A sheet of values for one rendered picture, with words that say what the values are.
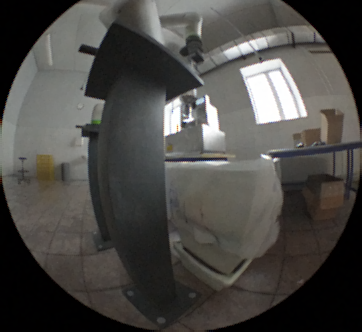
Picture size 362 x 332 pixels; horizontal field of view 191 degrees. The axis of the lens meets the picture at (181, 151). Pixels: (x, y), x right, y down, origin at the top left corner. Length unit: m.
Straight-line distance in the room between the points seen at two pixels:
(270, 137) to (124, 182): 2.42
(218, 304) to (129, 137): 0.78
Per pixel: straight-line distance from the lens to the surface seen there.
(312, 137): 1.77
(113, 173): 0.17
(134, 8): 0.36
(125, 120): 0.19
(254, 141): 2.45
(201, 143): 0.95
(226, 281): 0.53
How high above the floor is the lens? 0.71
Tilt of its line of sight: 5 degrees up
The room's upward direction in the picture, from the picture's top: 1 degrees counter-clockwise
